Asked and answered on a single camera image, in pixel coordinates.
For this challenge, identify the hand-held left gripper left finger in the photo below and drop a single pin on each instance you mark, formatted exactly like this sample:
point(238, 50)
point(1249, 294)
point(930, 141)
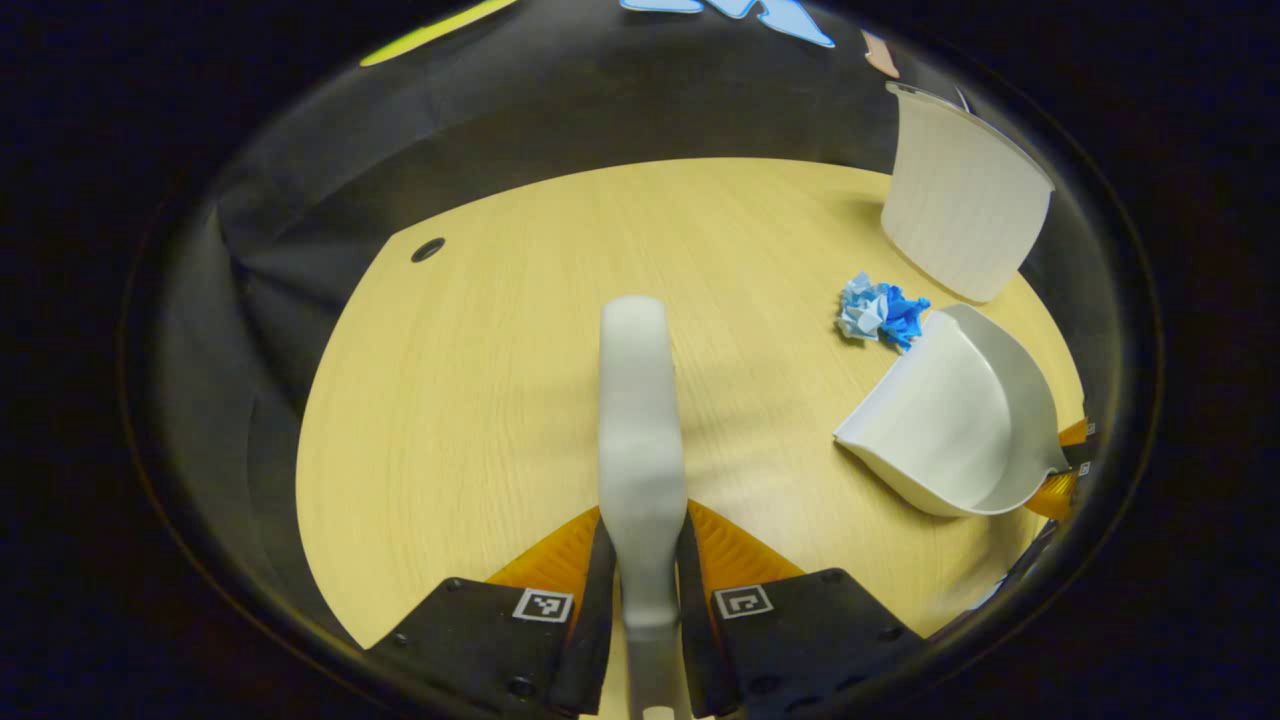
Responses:
point(597, 620)

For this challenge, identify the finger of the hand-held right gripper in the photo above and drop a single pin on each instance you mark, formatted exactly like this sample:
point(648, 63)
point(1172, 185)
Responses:
point(1078, 440)
point(1055, 492)

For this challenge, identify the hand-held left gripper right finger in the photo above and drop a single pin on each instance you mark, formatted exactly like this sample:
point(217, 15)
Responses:
point(695, 620)

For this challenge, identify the white dustpan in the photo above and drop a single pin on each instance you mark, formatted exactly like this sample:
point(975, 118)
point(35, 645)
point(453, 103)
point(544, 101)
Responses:
point(950, 420)

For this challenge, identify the small white broom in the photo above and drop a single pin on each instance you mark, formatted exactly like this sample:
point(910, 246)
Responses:
point(640, 440)

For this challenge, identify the blue paper trash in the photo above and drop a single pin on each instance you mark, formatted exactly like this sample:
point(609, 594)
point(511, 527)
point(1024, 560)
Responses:
point(880, 312)

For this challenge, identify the white ribbed garbage bin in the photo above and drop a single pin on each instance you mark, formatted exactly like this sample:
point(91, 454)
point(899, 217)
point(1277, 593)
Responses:
point(960, 200)

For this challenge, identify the light wooden desktop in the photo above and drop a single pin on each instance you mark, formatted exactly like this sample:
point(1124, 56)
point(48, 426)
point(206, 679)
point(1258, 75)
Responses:
point(480, 380)

